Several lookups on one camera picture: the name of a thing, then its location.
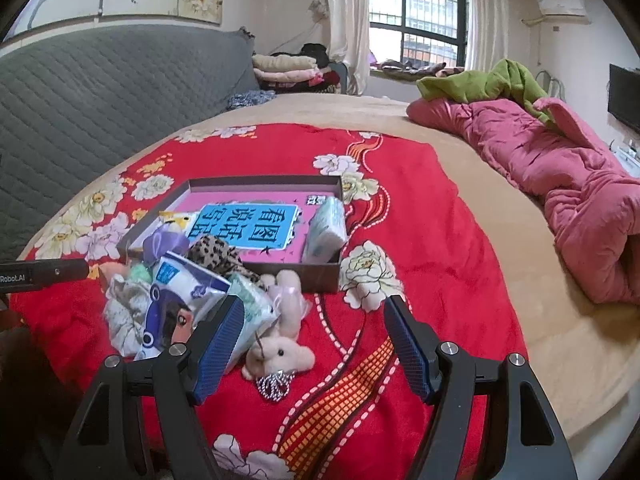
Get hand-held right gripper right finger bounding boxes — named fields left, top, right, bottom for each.
left=384, top=295, right=573, bottom=480

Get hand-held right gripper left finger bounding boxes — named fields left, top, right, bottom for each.
left=57, top=294, right=246, bottom=480

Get green floral tissue pack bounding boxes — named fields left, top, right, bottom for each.
left=220, top=272, right=281, bottom=376

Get pink plush toy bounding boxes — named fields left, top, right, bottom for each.
left=242, top=270, right=316, bottom=381

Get blue white plastic packet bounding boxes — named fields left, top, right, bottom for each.
left=134, top=251, right=232, bottom=361

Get grey white floral cloth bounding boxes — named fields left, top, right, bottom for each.
left=102, top=275, right=161, bottom=358

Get brown cardboard box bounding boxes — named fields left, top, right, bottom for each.
left=116, top=175, right=346, bottom=295

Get white green tissue pack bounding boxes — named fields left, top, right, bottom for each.
left=301, top=197, right=348, bottom=264

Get leopard print cloth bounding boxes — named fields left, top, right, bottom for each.
left=187, top=236, right=261, bottom=286

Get purple cloth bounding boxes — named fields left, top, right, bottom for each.
left=142, top=230, right=191, bottom=266

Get yellow patterned packet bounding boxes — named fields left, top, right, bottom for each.
left=159, top=211, right=201, bottom=235

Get red floral blanket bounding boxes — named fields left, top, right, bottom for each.
left=10, top=124, right=528, bottom=480

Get beige bed sheet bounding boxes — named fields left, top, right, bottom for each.
left=20, top=92, right=640, bottom=436

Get pink quilt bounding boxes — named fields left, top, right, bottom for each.
left=406, top=97, right=640, bottom=303

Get blue patterned cloth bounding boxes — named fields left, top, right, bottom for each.
left=227, top=90, right=277, bottom=111

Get green blanket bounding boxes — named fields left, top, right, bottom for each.
left=416, top=58, right=558, bottom=126

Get clothes on windowsill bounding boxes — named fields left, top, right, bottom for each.
left=372, top=60, right=463, bottom=81

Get stack of folded clothes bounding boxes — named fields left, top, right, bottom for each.
left=251, top=53, right=321, bottom=92

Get dark clothes pile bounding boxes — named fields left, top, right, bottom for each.
left=300, top=42, right=346, bottom=95

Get metal chair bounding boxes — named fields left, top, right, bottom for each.
left=537, top=71, right=563, bottom=98

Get black television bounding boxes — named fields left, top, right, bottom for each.
left=608, top=63, right=640, bottom=133

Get white curtain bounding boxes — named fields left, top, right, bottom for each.
left=465, top=0, right=508, bottom=71
left=327, top=0, right=371, bottom=96

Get barred window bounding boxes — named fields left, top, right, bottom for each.
left=368, top=0, right=468, bottom=68

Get white air conditioner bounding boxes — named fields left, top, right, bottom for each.
left=537, top=0, right=587, bottom=18

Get silver bead chain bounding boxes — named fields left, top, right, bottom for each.
left=256, top=369, right=296, bottom=403

